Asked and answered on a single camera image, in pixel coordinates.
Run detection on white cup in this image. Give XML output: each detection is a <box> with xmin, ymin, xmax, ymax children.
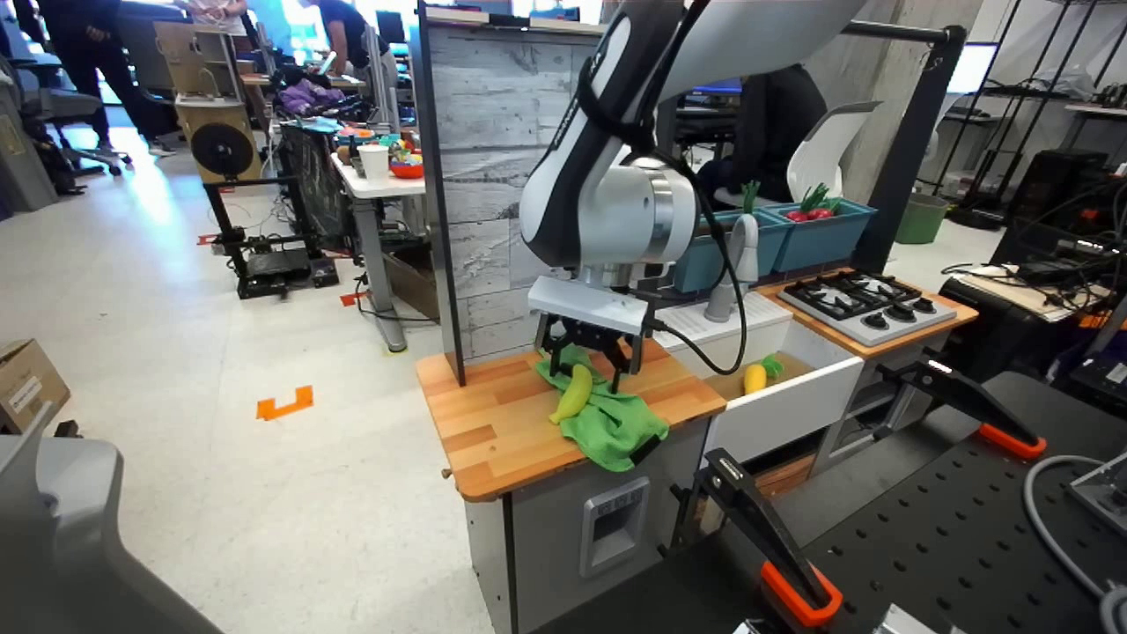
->
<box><xmin>357</xmin><ymin>139</ymin><xmax>391</xmax><ymax>183</ymax></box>

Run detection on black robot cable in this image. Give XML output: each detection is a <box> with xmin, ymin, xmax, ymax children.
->
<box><xmin>648</xmin><ymin>161</ymin><xmax>753</xmax><ymax>380</ymax></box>

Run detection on green bucket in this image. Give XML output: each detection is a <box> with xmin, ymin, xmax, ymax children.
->
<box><xmin>895</xmin><ymin>192</ymin><xmax>949</xmax><ymax>247</ymax></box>

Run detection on beige shelf with black disc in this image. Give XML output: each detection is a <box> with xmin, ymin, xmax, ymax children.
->
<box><xmin>152</xmin><ymin>15</ymin><xmax>263</xmax><ymax>188</ymax></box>

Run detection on black clamp with orange tip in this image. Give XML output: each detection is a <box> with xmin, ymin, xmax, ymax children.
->
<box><xmin>901</xmin><ymin>354</ymin><xmax>1054</xmax><ymax>466</ymax></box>
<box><xmin>696</xmin><ymin>448</ymin><xmax>850</xmax><ymax>634</ymax></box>

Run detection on grey cable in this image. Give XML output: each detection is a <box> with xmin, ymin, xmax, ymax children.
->
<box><xmin>1019</xmin><ymin>451</ymin><xmax>1127</xmax><ymax>634</ymax></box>

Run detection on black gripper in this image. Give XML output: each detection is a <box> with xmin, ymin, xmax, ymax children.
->
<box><xmin>537</xmin><ymin>314</ymin><xmax>648</xmax><ymax>394</ymax></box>

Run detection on black metal frame post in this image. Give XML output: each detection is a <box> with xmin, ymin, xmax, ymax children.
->
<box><xmin>841</xmin><ymin>15</ymin><xmax>972</xmax><ymax>276</ymax></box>

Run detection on grey toy stove hob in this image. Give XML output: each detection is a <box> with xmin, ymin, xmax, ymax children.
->
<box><xmin>777</xmin><ymin>265</ymin><xmax>960</xmax><ymax>350</ymax></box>

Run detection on person in dark trousers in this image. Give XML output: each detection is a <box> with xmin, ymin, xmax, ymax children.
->
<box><xmin>40</xmin><ymin>0</ymin><xmax>178</xmax><ymax>152</ymax></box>

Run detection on orange floor tape marker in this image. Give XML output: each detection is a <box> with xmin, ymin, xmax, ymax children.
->
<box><xmin>253</xmin><ymin>382</ymin><xmax>318</xmax><ymax>424</ymax></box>

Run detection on black metal shelf rack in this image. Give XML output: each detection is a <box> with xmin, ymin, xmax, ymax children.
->
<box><xmin>944</xmin><ymin>0</ymin><xmax>1127</xmax><ymax>231</ymax></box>

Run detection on white chair back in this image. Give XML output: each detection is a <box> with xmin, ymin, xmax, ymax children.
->
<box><xmin>780</xmin><ymin>103</ymin><xmax>880</xmax><ymax>205</ymax></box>

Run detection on person in dark shirt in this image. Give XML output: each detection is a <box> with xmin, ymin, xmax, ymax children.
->
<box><xmin>313</xmin><ymin>0</ymin><xmax>381</xmax><ymax>78</ymax></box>

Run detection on white table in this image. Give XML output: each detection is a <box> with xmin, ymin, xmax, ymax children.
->
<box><xmin>326</xmin><ymin>145</ymin><xmax>434</xmax><ymax>354</ymax></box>

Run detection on blue plastic bin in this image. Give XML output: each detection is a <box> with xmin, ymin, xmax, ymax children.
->
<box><xmin>771</xmin><ymin>192</ymin><xmax>880</xmax><ymax>278</ymax></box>
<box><xmin>670</xmin><ymin>208</ymin><xmax>791</xmax><ymax>300</ymax></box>

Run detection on red and green toy vegetables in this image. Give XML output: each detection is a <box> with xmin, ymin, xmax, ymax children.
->
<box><xmin>780</xmin><ymin>181</ymin><xmax>845</xmax><ymax>226</ymax></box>

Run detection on toy kitchen with wooden counter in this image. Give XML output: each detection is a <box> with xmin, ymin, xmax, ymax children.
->
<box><xmin>412</xmin><ymin>3</ymin><xmax>984</xmax><ymax>634</ymax></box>

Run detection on black office chair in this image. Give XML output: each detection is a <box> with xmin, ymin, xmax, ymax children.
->
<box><xmin>0</xmin><ymin>15</ymin><xmax>135</xmax><ymax>196</ymax></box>

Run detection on black perforated breadboard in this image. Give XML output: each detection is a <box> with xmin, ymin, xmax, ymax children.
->
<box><xmin>749</xmin><ymin>433</ymin><xmax>1127</xmax><ymax>634</ymax></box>

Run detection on brown cardboard box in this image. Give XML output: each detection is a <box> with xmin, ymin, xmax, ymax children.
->
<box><xmin>385</xmin><ymin>240</ymin><xmax>444</xmax><ymax>325</ymax></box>

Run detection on flat cardboard box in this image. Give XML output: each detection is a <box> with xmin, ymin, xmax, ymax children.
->
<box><xmin>0</xmin><ymin>334</ymin><xmax>73</xmax><ymax>438</ymax></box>

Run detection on yellow toy banana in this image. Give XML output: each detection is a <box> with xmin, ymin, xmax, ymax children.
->
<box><xmin>550</xmin><ymin>359</ymin><xmax>600</xmax><ymax>429</ymax></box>

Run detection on green towel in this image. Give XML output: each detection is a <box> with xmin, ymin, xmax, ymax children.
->
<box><xmin>536</xmin><ymin>343</ymin><xmax>671</xmax><ymax>476</ymax></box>

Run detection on silver metal mount block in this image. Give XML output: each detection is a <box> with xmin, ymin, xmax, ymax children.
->
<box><xmin>1067</xmin><ymin>451</ymin><xmax>1127</xmax><ymax>537</ymax></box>

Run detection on black equipment cart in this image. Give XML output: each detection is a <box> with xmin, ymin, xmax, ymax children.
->
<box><xmin>205</xmin><ymin>172</ymin><xmax>346</xmax><ymax>301</ymax></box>

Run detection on grey toy faucet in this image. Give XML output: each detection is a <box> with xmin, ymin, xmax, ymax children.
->
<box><xmin>702</xmin><ymin>208</ymin><xmax>768</xmax><ymax>327</ymax></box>

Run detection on silver corner bracket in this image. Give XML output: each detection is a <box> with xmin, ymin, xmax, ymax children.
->
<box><xmin>872</xmin><ymin>600</ymin><xmax>935</xmax><ymax>634</ymax></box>

